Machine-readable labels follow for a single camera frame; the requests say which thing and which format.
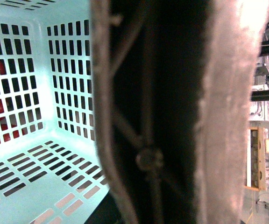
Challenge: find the brown basket handle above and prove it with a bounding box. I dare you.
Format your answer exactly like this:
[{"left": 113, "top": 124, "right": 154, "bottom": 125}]
[{"left": 91, "top": 0, "right": 269, "bottom": 224}]

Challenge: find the light blue plastic basket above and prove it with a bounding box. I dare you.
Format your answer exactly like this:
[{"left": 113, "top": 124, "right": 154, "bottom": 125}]
[{"left": 0, "top": 0, "right": 108, "bottom": 224}]

